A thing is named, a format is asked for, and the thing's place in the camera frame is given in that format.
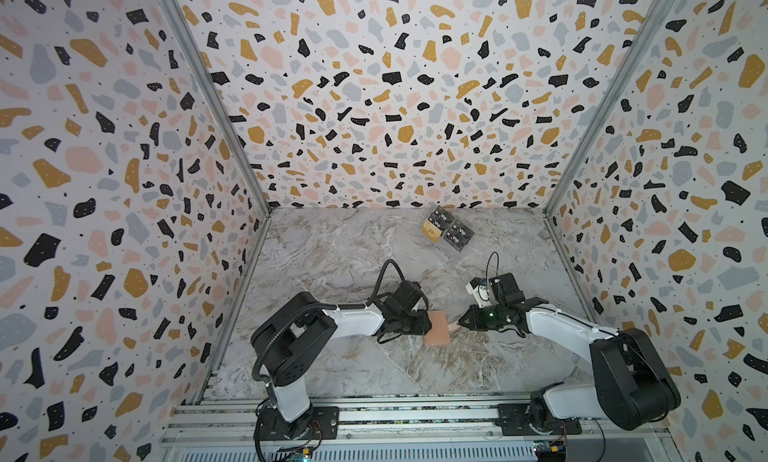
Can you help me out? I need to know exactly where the tan leather card holder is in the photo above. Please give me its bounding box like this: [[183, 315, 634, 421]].
[[423, 311, 451, 347]]

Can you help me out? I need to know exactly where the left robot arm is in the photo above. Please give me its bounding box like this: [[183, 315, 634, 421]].
[[250, 280, 432, 438]]

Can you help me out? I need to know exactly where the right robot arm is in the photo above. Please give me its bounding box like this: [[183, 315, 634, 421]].
[[458, 273, 681, 435]]

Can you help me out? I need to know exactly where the black VIP card right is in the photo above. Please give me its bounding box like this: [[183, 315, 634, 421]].
[[445, 221, 474, 252]]

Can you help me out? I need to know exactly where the black vip card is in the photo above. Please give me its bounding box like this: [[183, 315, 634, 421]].
[[429, 206, 455, 231], [445, 221, 474, 252]]

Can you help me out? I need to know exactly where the gold VIP card left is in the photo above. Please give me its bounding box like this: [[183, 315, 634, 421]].
[[420, 220, 443, 244]]

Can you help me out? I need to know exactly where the clear acrylic card display stand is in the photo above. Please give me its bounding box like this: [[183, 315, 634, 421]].
[[423, 208, 471, 253]]

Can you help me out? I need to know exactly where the black VIP card left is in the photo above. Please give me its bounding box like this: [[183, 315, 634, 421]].
[[429, 206, 455, 231]]

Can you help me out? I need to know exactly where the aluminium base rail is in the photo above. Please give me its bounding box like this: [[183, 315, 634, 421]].
[[158, 393, 682, 461]]

